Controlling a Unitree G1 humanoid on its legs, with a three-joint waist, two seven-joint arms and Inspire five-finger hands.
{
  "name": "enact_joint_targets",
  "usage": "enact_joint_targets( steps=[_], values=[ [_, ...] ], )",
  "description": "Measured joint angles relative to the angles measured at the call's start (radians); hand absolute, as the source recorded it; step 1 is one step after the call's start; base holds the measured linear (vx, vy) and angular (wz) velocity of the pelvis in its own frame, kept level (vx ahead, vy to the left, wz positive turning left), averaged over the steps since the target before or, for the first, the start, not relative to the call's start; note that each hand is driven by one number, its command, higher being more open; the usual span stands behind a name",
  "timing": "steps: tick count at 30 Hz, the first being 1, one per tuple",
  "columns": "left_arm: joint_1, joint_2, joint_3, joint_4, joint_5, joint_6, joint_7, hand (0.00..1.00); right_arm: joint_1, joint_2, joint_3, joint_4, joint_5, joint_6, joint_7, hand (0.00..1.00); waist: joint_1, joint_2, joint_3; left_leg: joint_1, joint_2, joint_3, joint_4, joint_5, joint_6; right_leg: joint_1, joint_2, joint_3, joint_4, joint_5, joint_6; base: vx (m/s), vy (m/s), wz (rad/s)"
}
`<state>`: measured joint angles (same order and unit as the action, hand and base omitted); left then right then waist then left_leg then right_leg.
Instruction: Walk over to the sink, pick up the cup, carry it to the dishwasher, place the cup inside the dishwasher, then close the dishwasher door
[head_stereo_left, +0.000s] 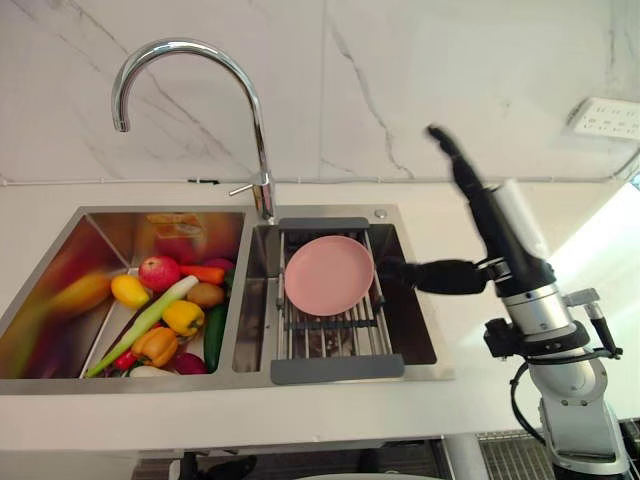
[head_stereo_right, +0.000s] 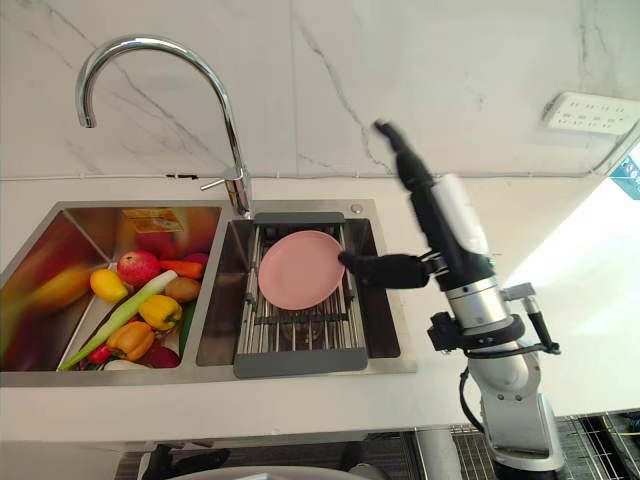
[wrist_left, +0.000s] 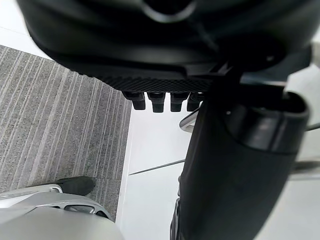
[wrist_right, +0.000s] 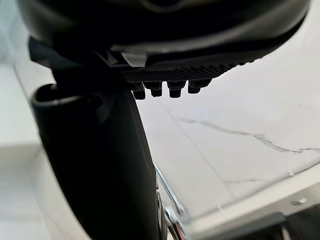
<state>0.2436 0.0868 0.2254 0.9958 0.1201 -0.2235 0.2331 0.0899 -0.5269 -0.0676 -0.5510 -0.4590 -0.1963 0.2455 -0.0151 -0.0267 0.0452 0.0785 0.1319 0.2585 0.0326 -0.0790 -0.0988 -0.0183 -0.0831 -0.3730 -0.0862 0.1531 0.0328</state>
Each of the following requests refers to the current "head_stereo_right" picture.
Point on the chrome gooseneck faucet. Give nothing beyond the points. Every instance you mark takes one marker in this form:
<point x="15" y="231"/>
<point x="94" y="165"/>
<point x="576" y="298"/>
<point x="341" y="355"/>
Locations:
<point x="150" y="42"/>

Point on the yellow bell pepper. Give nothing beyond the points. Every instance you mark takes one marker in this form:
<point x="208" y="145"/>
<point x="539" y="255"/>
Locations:
<point x="160" y="311"/>

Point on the yellow lemon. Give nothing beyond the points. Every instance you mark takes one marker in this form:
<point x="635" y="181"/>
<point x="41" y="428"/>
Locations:
<point x="107" y="285"/>

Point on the orange carrot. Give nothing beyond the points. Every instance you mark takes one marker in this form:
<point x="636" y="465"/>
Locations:
<point x="182" y="268"/>

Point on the orange bell pepper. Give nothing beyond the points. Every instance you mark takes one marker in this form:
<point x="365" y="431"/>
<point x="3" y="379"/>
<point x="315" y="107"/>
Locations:
<point x="131" y="340"/>

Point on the brown kiwi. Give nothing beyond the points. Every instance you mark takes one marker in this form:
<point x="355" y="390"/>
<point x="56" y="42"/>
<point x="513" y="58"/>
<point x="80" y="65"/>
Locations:
<point x="182" y="289"/>

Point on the green white leek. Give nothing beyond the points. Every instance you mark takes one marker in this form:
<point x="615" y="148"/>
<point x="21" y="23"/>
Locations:
<point x="130" y="305"/>

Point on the stainless steel double sink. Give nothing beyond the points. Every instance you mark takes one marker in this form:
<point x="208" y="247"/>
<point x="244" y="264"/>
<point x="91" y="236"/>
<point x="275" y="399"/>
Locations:
<point x="75" y="230"/>

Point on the red apple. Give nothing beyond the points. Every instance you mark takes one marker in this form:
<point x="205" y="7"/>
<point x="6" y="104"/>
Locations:
<point x="137" y="267"/>

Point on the white wall power strip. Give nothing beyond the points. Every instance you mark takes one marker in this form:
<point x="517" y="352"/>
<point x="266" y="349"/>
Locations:
<point x="590" y="112"/>

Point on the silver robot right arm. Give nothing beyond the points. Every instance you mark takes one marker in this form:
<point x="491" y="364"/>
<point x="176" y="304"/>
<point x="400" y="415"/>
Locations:
<point x="510" y="390"/>

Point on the grey sink drying rack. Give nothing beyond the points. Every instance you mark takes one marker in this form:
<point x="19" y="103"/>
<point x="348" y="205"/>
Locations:
<point x="300" y="362"/>

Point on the yellow sink sticker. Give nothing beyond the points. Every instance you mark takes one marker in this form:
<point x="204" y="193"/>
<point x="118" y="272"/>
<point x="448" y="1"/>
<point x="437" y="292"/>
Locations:
<point x="152" y="220"/>

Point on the small red chili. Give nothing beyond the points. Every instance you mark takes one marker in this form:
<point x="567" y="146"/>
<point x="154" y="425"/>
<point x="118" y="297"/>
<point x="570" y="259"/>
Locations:
<point x="101" y="353"/>

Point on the dark red onion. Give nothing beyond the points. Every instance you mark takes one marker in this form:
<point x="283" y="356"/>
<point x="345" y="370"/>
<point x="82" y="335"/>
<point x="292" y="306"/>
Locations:
<point x="162" y="357"/>

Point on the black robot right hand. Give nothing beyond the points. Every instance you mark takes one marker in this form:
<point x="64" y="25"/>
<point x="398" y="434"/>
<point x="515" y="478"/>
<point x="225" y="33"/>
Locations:
<point x="440" y="235"/>

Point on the white garlic bulb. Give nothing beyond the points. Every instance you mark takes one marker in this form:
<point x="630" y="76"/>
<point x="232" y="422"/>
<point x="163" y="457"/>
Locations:
<point x="122" y="365"/>

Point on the dark robot left foot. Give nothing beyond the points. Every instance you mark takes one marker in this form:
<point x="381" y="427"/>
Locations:
<point x="195" y="460"/>

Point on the grey robot torso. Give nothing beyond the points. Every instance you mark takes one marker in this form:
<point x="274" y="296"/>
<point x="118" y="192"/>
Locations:
<point x="260" y="475"/>

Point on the purple eggplant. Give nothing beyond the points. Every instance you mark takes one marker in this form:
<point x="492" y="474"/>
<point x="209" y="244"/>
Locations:
<point x="197" y="257"/>

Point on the round chrome sink knob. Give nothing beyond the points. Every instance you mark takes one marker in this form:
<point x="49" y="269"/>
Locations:
<point x="356" y="207"/>

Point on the pink round plate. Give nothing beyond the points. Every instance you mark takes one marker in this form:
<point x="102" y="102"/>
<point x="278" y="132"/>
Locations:
<point x="300" y="270"/>

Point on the white cylindrical post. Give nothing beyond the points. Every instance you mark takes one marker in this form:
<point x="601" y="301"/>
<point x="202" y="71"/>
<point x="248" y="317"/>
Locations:
<point x="440" y="455"/>

